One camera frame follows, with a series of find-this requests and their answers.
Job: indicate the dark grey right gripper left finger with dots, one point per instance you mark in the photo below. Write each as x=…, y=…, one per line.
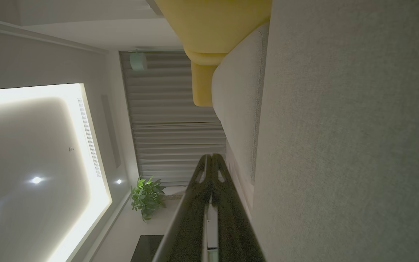
x=191, y=218

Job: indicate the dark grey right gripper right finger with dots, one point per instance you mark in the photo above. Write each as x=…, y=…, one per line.
x=233, y=225

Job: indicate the green potted plant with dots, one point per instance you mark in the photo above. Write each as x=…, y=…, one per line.
x=147, y=198

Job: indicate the round ceiling spotlight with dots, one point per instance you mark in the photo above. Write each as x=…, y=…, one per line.
x=36, y=180
x=118, y=181

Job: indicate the grey pleated curtain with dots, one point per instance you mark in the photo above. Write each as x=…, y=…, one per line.
x=169, y=127

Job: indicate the large grey sofa seat cushion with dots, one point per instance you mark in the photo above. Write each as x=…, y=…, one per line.
x=351, y=138

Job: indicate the yellow sofa cushion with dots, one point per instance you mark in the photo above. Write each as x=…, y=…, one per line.
x=209, y=25

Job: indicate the pale green wall device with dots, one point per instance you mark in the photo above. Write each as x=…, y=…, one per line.
x=138, y=61

